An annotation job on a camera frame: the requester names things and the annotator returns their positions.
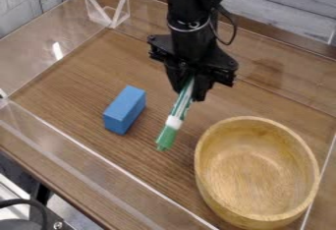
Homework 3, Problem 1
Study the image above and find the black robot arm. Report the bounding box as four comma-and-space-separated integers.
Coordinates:
147, 0, 239, 101

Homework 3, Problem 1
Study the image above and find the blue foam block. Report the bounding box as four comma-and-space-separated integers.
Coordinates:
103, 86, 146, 135

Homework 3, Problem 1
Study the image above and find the green expo marker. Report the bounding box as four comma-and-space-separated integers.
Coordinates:
156, 77, 195, 151

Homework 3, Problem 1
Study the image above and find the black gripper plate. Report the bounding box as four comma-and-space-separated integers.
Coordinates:
147, 34, 239, 101

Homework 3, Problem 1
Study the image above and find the brown wooden bowl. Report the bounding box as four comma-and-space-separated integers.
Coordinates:
195, 116, 320, 230

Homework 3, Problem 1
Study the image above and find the black cable lower left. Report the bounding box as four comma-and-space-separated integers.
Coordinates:
0, 198, 50, 230

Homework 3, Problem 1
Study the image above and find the clear acrylic triangular bracket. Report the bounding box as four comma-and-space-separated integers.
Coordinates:
84, 0, 130, 29

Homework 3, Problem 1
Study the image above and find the clear acrylic wall panel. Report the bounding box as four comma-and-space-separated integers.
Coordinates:
0, 89, 219, 230

